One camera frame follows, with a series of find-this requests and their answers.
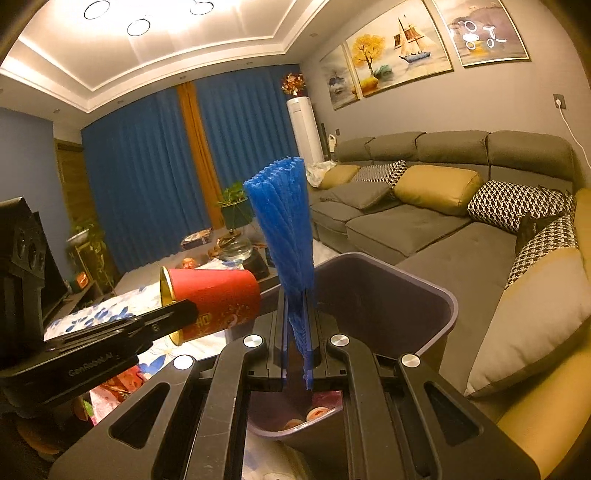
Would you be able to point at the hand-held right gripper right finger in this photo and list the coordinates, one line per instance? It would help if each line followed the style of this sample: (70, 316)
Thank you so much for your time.
(318, 360)

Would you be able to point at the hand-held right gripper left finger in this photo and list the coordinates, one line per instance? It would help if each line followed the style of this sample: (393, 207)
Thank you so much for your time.
(282, 332)

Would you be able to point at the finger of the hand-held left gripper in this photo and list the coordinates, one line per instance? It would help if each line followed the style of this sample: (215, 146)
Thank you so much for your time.
(138, 330)

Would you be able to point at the orange snack wrapper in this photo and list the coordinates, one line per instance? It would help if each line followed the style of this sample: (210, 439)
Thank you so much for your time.
(120, 387)

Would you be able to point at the red paper cup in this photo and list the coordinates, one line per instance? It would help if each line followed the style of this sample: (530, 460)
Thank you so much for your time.
(217, 290)

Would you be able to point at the dark grey trash bin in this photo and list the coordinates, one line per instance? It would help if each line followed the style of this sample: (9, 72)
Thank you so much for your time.
(392, 314)

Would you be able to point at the blue foam net sleeve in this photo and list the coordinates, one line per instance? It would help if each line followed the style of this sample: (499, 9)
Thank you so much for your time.
(281, 221)

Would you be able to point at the blue floral tablecloth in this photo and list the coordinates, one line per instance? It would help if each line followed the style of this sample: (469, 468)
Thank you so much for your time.
(92, 314)

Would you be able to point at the television cabinet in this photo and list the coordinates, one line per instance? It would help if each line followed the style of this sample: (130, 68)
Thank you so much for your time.
(87, 294)

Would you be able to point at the small orange glowing clock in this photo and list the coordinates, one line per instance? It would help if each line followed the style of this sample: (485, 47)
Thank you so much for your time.
(79, 281)

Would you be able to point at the glass coffee table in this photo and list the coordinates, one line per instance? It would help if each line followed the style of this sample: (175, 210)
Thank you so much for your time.
(231, 270)

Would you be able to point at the small orange ornament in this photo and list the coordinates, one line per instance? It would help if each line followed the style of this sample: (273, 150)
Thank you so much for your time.
(188, 264)

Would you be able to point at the black television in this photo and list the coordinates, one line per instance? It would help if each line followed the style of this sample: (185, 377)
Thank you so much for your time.
(53, 286)

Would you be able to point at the glass jar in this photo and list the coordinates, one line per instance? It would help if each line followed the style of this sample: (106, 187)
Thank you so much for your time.
(235, 249)

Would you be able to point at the flat printed box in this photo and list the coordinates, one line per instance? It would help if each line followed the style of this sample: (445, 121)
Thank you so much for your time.
(198, 237)

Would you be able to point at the potted plant on stand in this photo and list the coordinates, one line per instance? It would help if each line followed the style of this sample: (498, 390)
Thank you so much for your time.
(78, 235)

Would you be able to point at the potted plant dark pot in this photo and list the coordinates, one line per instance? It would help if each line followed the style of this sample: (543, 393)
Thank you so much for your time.
(235, 198)

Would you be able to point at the blue curtain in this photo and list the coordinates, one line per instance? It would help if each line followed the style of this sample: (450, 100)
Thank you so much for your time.
(138, 184)
(240, 129)

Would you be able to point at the flat grey cushion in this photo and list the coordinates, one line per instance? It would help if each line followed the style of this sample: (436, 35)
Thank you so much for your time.
(360, 196)

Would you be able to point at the grey yellow corner sofa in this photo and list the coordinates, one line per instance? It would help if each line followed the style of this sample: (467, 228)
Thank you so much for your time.
(415, 230)

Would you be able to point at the white clothes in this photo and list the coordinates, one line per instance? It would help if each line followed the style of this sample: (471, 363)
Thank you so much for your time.
(318, 173)

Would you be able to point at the small yellow cushion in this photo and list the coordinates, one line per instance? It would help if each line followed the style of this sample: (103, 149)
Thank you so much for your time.
(339, 177)

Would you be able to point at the wooden door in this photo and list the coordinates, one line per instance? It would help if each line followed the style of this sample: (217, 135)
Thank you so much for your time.
(69, 175)

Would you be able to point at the black white patterned cushion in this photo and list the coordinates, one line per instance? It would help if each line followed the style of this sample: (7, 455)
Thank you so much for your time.
(381, 173)
(508, 203)

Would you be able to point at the orange curtain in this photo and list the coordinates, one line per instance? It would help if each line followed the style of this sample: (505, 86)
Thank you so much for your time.
(196, 138)

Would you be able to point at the white standing air conditioner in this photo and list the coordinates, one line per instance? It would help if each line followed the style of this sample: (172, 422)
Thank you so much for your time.
(304, 129)

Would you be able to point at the large yellow cushion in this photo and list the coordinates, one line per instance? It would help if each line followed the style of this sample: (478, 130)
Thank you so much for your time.
(438, 189)

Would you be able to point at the large grey cushion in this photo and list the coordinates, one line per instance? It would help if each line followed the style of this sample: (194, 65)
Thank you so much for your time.
(526, 323)

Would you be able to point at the golden flower ornament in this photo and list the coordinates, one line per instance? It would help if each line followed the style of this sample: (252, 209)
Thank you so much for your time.
(294, 83)

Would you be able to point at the houndstooth patterned cushion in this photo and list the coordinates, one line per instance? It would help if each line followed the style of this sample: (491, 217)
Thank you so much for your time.
(551, 251)

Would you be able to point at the small framed painting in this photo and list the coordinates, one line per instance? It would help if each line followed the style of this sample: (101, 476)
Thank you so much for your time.
(339, 78)

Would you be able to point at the tree and ship painting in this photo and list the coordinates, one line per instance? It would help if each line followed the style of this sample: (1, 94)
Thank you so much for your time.
(397, 50)

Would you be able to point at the framed abstract painting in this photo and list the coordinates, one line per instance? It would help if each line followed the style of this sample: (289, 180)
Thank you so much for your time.
(485, 32)

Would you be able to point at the wall socket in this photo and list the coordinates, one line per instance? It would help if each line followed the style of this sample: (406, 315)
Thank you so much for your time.
(560, 101)

